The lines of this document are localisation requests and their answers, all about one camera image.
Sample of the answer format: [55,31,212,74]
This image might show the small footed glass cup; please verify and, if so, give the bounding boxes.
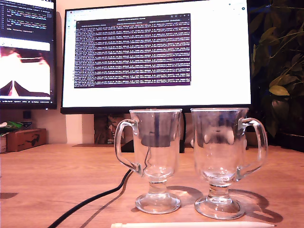
[114,108,184,215]
[190,107,269,220]

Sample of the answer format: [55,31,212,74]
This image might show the white pen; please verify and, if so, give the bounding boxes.
[110,221,277,228]

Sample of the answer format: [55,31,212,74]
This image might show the patterned card box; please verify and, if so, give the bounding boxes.
[94,114,126,144]

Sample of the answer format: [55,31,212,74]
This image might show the large black Huawei monitor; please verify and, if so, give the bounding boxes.
[60,0,253,154]

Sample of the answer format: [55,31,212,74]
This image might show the cardboard box with sunglasses print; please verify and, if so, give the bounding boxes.
[6,128,48,152]

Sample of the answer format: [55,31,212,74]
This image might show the black monitor with code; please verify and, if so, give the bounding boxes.
[0,0,58,110]

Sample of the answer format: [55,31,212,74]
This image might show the green snack packet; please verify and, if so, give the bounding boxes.
[0,121,23,134]

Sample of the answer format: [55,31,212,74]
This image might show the green leafy plant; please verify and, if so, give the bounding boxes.
[248,0,304,138]

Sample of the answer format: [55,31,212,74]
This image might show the black table cable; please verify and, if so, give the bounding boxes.
[48,168,133,228]

